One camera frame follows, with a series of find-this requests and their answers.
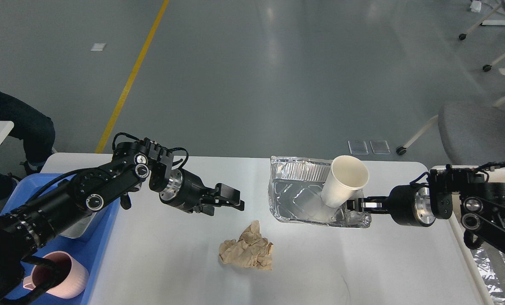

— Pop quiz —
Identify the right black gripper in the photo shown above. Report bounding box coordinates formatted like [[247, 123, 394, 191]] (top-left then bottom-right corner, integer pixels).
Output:
[[346, 185, 453, 227]]

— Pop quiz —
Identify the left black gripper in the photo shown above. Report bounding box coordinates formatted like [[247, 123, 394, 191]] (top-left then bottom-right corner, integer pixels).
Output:
[[159, 169, 245, 216]]

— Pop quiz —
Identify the white paper cup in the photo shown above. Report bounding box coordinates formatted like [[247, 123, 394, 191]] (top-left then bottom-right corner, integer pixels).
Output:
[[321, 155, 369, 208]]

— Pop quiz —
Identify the brown paper napkin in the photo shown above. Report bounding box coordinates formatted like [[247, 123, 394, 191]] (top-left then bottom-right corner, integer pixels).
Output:
[[218, 220, 273, 271]]

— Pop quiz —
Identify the aluminium foil tray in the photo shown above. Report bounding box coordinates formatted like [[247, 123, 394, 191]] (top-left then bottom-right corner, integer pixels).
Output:
[[268, 156, 372, 229]]

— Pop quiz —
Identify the square stainless steel dish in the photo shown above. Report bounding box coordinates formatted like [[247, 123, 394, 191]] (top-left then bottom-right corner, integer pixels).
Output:
[[60, 207, 109, 242]]

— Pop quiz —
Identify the pink ribbed mug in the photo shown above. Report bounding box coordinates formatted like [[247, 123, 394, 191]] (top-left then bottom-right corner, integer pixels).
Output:
[[23, 251, 89, 299]]

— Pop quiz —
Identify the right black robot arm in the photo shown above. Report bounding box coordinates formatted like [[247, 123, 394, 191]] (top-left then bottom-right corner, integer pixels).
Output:
[[345, 162, 505, 254]]

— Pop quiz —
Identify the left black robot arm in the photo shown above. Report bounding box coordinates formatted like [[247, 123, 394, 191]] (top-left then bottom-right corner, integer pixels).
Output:
[[0, 133, 245, 305]]

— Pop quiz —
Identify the clear floor plate right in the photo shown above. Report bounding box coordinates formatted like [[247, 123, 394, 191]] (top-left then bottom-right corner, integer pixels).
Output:
[[369, 140, 391, 155]]

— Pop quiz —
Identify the clear floor plate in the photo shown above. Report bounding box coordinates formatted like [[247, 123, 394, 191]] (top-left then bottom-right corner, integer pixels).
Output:
[[347, 140, 369, 155], [369, 140, 391, 155]]

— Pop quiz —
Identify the clear floor plate left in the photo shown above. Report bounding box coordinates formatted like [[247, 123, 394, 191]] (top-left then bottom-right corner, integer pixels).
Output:
[[347, 140, 369, 155]]

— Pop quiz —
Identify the grey office chair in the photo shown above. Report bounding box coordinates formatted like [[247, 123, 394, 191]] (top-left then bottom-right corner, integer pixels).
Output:
[[396, 102, 505, 165]]

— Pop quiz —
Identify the blue plastic tray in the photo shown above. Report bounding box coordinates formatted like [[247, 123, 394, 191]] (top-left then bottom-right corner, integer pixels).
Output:
[[1, 173, 121, 305]]

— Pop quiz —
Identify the foil tray in bin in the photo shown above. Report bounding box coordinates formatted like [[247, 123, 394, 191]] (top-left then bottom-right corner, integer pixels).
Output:
[[471, 243, 505, 305]]

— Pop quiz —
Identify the beige plastic bin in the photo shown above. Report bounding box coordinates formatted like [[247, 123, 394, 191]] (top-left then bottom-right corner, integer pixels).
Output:
[[449, 166, 505, 305]]

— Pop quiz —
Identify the white floor plate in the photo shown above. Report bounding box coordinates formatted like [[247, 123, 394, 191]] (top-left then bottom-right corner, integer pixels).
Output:
[[91, 43, 107, 52]]

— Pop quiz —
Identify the seated person in jeans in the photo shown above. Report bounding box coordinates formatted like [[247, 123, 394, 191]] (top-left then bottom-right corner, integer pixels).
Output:
[[0, 92, 56, 175]]

